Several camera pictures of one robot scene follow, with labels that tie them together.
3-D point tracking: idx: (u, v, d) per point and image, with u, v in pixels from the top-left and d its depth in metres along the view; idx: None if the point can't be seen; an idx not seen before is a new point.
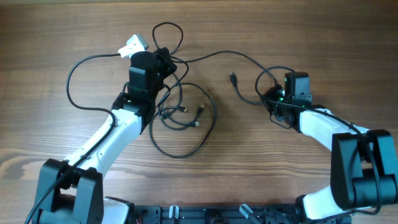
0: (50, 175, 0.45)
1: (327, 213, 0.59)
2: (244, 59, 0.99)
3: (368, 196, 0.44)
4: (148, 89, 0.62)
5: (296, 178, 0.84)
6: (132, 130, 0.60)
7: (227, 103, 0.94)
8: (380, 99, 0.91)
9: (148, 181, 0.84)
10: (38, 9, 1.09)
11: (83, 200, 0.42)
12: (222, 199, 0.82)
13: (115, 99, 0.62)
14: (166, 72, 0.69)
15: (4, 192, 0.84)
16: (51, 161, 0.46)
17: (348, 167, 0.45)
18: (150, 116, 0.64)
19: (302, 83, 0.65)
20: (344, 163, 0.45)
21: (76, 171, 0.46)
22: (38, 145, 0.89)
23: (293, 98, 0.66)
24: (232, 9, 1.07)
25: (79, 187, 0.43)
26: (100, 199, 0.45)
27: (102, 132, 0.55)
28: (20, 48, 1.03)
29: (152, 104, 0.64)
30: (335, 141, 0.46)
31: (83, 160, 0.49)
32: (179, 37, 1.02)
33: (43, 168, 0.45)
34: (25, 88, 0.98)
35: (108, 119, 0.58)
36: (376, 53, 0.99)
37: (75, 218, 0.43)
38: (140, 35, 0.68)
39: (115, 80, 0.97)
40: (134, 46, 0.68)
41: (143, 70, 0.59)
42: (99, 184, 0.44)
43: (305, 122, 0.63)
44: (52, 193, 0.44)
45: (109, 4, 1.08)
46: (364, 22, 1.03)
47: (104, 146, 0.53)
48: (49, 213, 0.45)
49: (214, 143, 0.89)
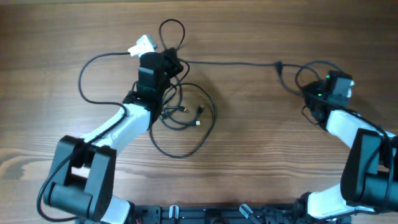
0: (66, 149, 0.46)
1: (329, 211, 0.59)
2: (244, 59, 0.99)
3: (377, 194, 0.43)
4: (157, 88, 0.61)
5: (296, 177, 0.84)
6: (142, 122, 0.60)
7: (227, 103, 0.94)
8: (379, 99, 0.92)
9: (148, 181, 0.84)
10: (37, 9, 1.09)
11: (97, 175, 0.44)
12: (222, 199, 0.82)
13: (125, 96, 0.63)
14: (173, 72, 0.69)
15: (4, 192, 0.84)
16: (68, 137, 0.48)
17: (366, 160, 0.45)
18: (157, 113, 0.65)
19: (343, 84, 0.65)
20: (361, 156, 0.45)
21: (91, 149, 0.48)
22: (37, 145, 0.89)
23: (330, 96, 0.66)
24: (232, 9, 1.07)
25: (94, 161, 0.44)
26: (111, 179, 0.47)
27: (115, 119, 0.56)
28: (20, 48, 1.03)
29: (160, 101, 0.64)
30: (359, 134, 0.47)
31: (98, 137, 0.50)
32: (179, 37, 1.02)
33: (61, 142, 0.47)
34: (24, 88, 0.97)
35: (120, 111, 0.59)
36: (375, 53, 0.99)
37: (87, 193, 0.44)
38: (149, 35, 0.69)
39: (115, 80, 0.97)
40: (143, 46, 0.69)
41: (152, 70, 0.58)
42: (113, 160, 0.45)
43: (333, 121, 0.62)
44: (68, 163, 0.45)
45: (109, 4, 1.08)
46: (364, 23, 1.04)
47: (117, 129, 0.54)
48: (60, 188, 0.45)
49: (214, 143, 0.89)
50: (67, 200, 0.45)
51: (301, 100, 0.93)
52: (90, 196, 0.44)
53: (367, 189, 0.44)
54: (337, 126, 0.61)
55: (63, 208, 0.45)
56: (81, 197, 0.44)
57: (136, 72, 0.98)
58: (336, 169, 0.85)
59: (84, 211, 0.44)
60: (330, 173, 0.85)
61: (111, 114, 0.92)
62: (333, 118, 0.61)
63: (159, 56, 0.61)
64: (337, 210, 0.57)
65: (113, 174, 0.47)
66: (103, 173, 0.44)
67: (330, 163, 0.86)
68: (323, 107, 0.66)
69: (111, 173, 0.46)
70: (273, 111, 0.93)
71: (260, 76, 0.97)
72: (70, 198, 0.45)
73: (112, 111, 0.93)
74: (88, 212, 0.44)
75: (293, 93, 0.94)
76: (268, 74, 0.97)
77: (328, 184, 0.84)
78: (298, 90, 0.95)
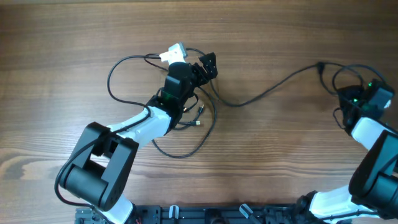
0: (92, 134, 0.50)
1: (332, 210, 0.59)
2: (244, 59, 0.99)
3: (385, 193, 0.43)
4: (180, 97, 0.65)
5: (296, 178, 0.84)
6: (161, 127, 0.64)
7: (227, 103, 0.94)
8: None
9: (148, 180, 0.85)
10: (37, 9, 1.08)
11: (117, 163, 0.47)
12: (222, 199, 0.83)
13: (148, 101, 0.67)
14: (199, 82, 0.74)
15: (5, 191, 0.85)
16: (96, 124, 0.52)
17: (385, 161, 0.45)
18: (177, 119, 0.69)
19: (383, 96, 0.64)
20: (380, 154, 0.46)
21: (114, 139, 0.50)
22: (38, 145, 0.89)
23: (365, 105, 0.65)
24: (232, 9, 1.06)
25: (117, 151, 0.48)
26: (127, 174, 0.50)
27: (138, 117, 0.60)
28: (20, 48, 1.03)
29: (180, 109, 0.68)
30: (384, 136, 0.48)
31: (123, 130, 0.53)
32: (179, 37, 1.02)
33: (87, 128, 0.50)
34: (24, 88, 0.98)
35: (143, 110, 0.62)
36: (376, 53, 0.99)
37: (102, 181, 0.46)
38: (181, 45, 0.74)
39: (115, 79, 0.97)
40: (175, 54, 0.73)
41: (178, 80, 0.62)
42: (134, 153, 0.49)
43: (359, 127, 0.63)
44: (90, 149, 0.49)
45: (109, 4, 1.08)
46: (365, 22, 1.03)
47: (140, 127, 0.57)
48: (76, 172, 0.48)
49: (214, 143, 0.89)
50: (81, 184, 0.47)
51: (301, 100, 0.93)
52: (105, 184, 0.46)
53: (377, 186, 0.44)
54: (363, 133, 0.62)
55: (76, 193, 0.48)
56: (96, 184, 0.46)
57: (136, 72, 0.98)
58: (337, 169, 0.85)
59: (96, 198, 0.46)
60: (331, 173, 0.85)
61: (111, 114, 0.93)
62: (362, 124, 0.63)
63: (187, 67, 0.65)
64: (341, 208, 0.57)
65: (129, 170, 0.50)
66: (123, 163, 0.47)
67: (330, 163, 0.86)
68: (354, 114, 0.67)
69: (128, 167, 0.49)
70: (273, 110, 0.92)
71: (260, 76, 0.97)
72: (84, 183, 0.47)
73: (112, 111, 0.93)
74: (101, 199, 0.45)
75: (293, 93, 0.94)
76: (268, 74, 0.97)
77: (328, 185, 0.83)
78: (297, 90, 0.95)
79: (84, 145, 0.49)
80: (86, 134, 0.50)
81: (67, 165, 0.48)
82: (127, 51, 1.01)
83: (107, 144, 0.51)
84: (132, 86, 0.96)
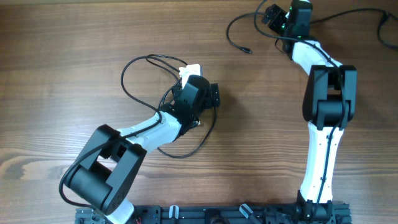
0: (102, 137, 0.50)
1: (318, 170, 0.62)
2: (243, 60, 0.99)
3: (328, 112, 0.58)
4: (193, 105, 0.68)
5: (296, 178, 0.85)
6: (170, 134, 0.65)
7: (227, 103, 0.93)
8: (379, 99, 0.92)
9: (148, 180, 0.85)
10: (37, 9, 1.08)
11: (122, 170, 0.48)
12: (222, 199, 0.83)
13: (161, 106, 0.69)
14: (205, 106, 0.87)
15: (5, 191, 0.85)
16: (105, 126, 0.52)
17: (321, 88, 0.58)
18: (187, 127, 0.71)
19: (305, 14, 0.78)
20: (316, 84, 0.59)
21: (123, 143, 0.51)
22: (37, 145, 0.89)
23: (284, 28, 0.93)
24: (232, 9, 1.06)
25: (125, 157, 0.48)
26: (132, 178, 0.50)
27: (150, 122, 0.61)
28: (20, 48, 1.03)
29: (190, 117, 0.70)
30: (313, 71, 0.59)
31: (132, 135, 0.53)
32: (178, 37, 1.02)
33: (97, 130, 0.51)
34: (25, 88, 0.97)
35: (155, 116, 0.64)
36: (377, 52, 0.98)
37: (106, 185, 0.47)
38: (201, 67, 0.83)
39: (116, 80, 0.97)
40: (194, 71, 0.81)
41: (197, 88, 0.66)
42: (141, 159, 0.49)
43: (296, 50, 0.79)
44: (97, 152, 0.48)
45: (109, 4, 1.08)
46: (367, 21, 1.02)
47: (150, 132, 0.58)
48: (81, 173, 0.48)
49: (214, 143, 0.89)
50: (84, 186, 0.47)
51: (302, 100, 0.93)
52: (109, 188, 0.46)
53: (321, 110, 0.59)
54: (300, 58, 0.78)
55: (80, 193, 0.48)
56: (100, 188, 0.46)
57: (135, 72, 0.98)
58: (336, 170, 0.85)
59: (99, 201, 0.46)
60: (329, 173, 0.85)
61: (111, 115, 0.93)
62: (309, 51, 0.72)
63: (204, 81, 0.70)
64: (319, 156, 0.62)
65: (135, 175, 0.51)
66: (129, 168, 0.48)
67: None
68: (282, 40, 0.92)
69: (134, 172, 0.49)
70: (272, 111, 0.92)
71: (260, 76, 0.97)
72: (87, 186, 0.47)
73: (112, 111, 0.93)
74: (102, 205, 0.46)
75: (293, 93, 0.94)
76: (268, 74, 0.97)
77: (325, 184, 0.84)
78: (298, 90, 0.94)
79: (92, 147, 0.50)
80: (96, 136, 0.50)
81: (73, 167, 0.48)
82: (127, 51, 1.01)
83: (114, 148, 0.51)
84: (132, 86, 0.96)
